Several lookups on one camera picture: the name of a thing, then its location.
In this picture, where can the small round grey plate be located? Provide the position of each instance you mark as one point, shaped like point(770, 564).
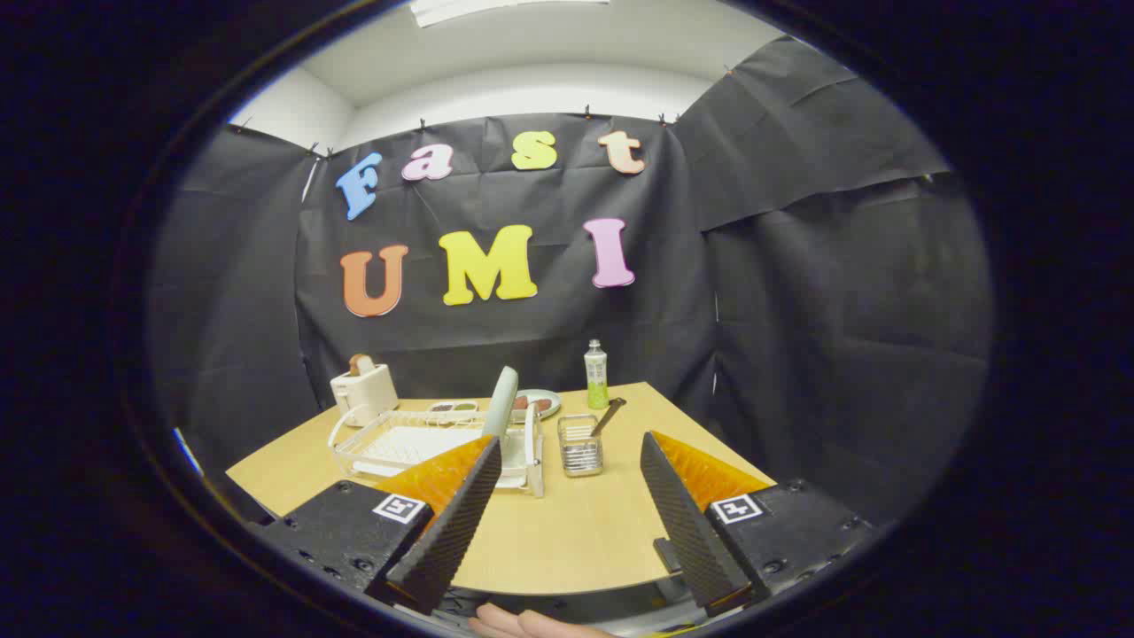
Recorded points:
point(547, 405)

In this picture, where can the black backdrop cloth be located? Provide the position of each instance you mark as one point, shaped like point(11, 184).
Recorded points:
point(797, 310)

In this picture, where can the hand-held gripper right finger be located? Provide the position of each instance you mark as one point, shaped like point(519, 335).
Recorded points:
point(687, 523)

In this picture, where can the white ceiling light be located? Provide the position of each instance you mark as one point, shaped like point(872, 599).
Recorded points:
point(496, 9)

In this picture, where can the green drink bottle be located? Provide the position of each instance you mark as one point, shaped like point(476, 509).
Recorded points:
point(596, 377)

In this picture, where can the pale green plate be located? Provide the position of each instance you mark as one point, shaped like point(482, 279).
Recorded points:
point(501, 399)

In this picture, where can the small rectangular white dish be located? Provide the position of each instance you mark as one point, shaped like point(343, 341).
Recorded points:
point(452, 408)

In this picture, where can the brown bread slice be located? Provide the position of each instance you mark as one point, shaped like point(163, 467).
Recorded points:
point(359, 363)

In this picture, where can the brown food pieces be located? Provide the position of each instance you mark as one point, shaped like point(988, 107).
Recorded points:
point(534, 404)

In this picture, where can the cream toaster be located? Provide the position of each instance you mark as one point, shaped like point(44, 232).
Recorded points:
point(368, 390)

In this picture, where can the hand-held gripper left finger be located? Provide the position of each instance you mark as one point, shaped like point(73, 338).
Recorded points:
point(452, 532)

